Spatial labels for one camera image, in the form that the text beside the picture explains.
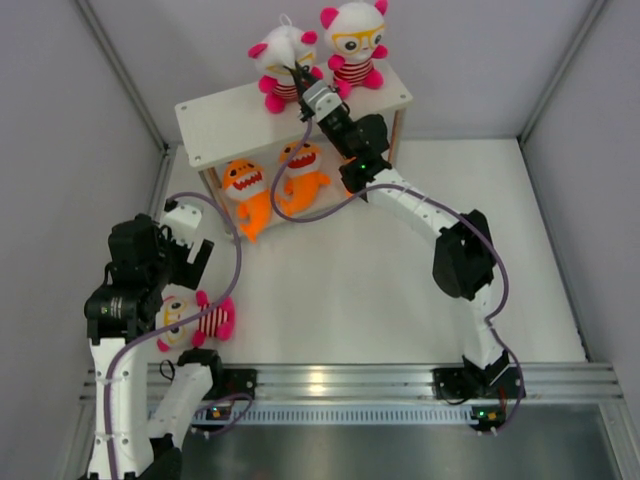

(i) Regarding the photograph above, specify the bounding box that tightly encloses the white pink striped plush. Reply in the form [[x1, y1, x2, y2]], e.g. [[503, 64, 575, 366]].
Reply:
[[155, 290, 236, 353], [248, 14, 323, 114], [320, 1, 389, 99]]

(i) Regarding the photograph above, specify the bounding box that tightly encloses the orange shark plush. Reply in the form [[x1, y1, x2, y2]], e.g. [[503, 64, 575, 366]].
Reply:
[[222, 158, 272, 243], [275, 142, 331, 217]]

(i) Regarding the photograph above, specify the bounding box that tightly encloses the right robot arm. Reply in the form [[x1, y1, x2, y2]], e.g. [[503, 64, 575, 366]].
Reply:
[[288, 64, 511, 400]]

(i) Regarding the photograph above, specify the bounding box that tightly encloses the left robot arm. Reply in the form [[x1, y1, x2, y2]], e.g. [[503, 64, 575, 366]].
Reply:
[[84, 205, 226, 479]]

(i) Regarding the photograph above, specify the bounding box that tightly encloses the white two-tier shelf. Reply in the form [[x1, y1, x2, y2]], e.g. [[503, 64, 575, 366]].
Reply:
[[175, 60, 413, 223]]

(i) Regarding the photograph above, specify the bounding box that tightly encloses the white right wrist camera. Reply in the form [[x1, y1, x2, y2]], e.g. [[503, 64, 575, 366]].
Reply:
[[302, 80, 342, 123]]

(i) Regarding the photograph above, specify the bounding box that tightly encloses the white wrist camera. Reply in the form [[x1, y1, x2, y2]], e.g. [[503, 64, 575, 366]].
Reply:
[[302, 80, 342, 123], [160, 200, 203, 248]]

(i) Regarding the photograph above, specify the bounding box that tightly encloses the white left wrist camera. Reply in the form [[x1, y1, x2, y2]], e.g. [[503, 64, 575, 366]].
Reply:
[[160, 200, 203, 248]]

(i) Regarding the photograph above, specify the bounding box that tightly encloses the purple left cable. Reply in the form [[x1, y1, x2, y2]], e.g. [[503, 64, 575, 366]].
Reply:
[[102, 192, 244, 480]]

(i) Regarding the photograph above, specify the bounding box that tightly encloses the grey slotted cable duct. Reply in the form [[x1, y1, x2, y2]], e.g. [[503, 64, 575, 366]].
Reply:
[[147, 403, 506, 427]]

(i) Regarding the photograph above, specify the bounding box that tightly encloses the aluminium mounting rail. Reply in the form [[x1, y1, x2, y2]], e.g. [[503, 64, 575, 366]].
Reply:
[[79, 363, 623, 402]]

